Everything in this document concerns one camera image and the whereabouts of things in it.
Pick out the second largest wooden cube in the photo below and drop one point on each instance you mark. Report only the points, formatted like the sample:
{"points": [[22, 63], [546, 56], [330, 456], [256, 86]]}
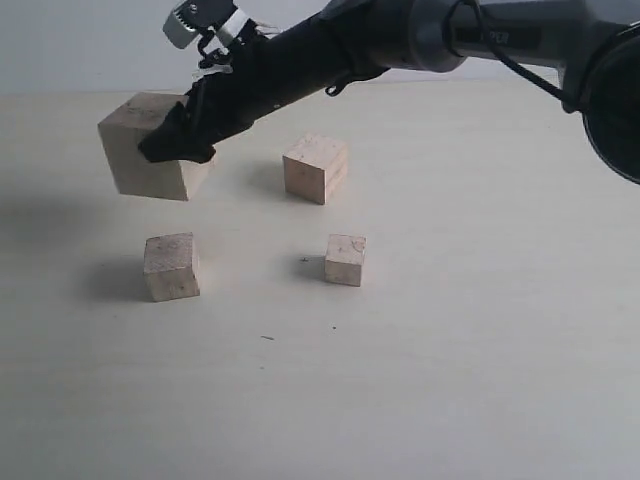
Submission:
{"points": [[314, 167]]}

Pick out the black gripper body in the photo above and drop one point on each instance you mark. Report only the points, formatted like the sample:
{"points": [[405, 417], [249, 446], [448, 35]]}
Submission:
{"points": [[268, 74]]}

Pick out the third largest wooden cube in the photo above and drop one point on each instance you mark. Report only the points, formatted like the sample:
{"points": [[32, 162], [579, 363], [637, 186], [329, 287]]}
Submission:
{"points": [[171, 267]]}

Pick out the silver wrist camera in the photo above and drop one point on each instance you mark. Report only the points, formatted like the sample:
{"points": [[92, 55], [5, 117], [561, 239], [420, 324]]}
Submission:
{"points": [[190, 19]]}

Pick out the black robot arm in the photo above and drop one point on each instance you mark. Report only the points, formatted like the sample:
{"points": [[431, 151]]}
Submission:
{"points": [[585, 54]]}

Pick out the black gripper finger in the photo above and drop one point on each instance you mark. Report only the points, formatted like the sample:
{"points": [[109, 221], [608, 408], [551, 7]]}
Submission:
{"points": [[175, 140]]}

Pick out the smallest wooden cube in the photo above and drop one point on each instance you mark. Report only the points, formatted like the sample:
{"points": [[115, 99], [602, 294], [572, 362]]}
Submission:
{"points": [[344, 259]]}

